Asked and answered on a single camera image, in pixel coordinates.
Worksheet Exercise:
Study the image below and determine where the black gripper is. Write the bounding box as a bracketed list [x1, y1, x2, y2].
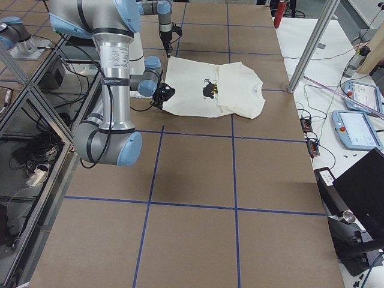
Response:
[150, 83, 176, 110]
[159, 25, 182, 58]

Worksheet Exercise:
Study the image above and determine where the cream long-sleeve cat shirt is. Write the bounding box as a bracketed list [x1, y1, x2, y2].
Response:
[163, 57, 265, 119]

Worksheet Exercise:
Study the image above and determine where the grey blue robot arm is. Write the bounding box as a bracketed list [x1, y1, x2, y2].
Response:
[136, 1, 182, 58]
[49, 1, 182, 169]

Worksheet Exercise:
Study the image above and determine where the red cylinder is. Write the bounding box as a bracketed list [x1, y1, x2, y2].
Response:
[274, 0, 286, 29]

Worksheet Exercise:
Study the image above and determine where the white power strip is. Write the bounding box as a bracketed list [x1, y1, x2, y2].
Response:
[26, 168, 47, 187]

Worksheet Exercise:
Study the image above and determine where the near teach pendant tablet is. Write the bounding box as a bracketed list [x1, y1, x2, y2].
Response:
[331, 110, 383, 151]

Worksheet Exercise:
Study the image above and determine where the teach pendant tablet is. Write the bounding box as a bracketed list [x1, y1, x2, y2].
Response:
[331, 110, 383, 151]
[343, 80, 383, 116]

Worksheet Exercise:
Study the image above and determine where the grabber stick with white hook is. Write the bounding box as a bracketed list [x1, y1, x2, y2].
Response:
[302, 76, 383, 118]

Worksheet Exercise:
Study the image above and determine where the far teach pendant tablet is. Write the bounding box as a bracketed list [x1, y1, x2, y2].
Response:
[343, 80, 383, 116]

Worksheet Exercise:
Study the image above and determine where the grey aluminium frame post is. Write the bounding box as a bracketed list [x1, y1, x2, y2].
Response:
[287, 0, 340, 94]

